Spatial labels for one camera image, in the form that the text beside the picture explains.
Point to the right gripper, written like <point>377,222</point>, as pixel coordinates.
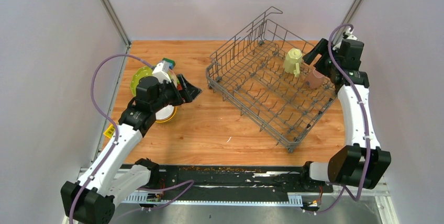
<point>322,48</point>

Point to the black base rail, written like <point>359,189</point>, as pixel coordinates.
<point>230,186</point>

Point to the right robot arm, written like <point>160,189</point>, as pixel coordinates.
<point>361,162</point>

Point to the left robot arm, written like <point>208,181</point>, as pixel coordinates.
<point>94,197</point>

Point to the yellow toy brick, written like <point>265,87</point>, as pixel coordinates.
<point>109,131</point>

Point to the green polka dot plate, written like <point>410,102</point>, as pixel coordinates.
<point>141,73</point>

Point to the pale yellow mug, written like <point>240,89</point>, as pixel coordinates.
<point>292,62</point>

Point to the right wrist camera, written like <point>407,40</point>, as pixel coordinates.
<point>347,34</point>

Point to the white bowl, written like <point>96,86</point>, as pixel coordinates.
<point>165,113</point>

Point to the grey wire dish rack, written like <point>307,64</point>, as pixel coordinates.
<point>248,71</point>

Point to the green blue toy block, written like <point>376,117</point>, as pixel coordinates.
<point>170,62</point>

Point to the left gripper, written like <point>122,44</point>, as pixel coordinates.
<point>188,93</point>

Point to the yellow bowl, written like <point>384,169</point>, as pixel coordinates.
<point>168,118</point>

